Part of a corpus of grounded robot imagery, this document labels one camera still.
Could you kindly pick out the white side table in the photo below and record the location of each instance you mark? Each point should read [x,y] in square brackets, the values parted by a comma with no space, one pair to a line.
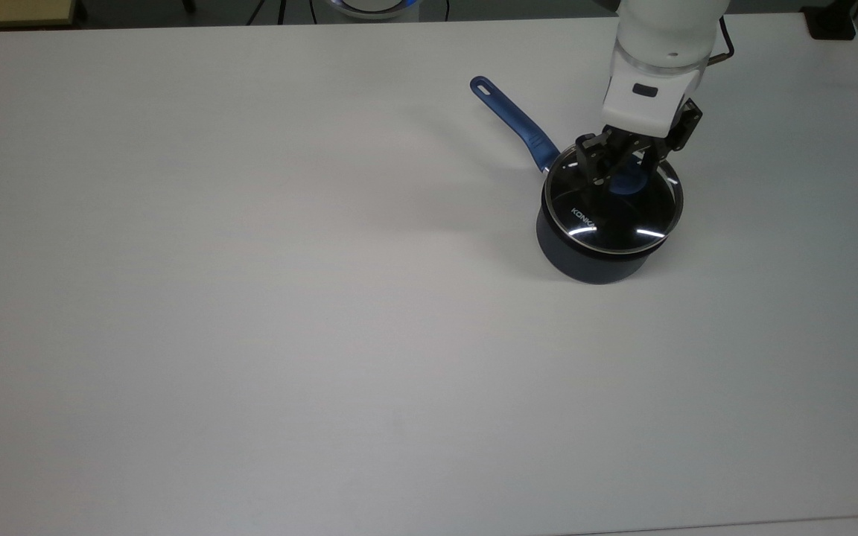
[771,527]

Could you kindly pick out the wooden desk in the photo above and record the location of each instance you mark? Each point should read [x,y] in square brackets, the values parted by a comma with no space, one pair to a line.
[12,11]

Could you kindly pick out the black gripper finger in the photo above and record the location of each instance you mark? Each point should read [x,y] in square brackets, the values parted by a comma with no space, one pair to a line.
[591,158]
[686,125]

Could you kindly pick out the black tripod legs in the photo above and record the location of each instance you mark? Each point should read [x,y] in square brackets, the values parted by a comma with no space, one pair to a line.
[269,9]

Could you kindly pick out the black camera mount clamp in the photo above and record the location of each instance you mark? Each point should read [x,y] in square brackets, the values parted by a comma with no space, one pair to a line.
[831,22]

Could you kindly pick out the dark blue saucepan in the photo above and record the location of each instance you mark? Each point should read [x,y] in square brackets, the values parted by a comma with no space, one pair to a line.
[593,264]

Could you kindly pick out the glass lid with blue knob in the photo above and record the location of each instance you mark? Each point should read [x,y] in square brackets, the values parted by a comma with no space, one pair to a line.
[623,223]

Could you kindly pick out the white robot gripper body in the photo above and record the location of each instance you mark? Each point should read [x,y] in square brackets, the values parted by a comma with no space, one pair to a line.
[641,104]

